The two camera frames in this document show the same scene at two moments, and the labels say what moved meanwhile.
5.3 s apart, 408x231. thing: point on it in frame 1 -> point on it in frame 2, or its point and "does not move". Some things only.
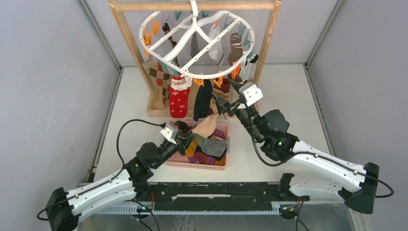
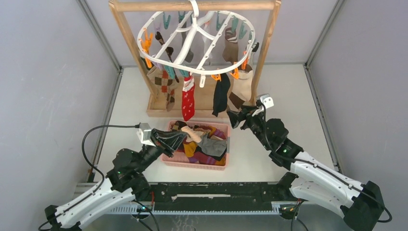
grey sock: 213,147 does not move
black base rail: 213,197 does not move
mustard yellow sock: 189,152 does not move
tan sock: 235,53 -> 230,52
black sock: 203,100 -> 221,94
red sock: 179,96 -> 188,96
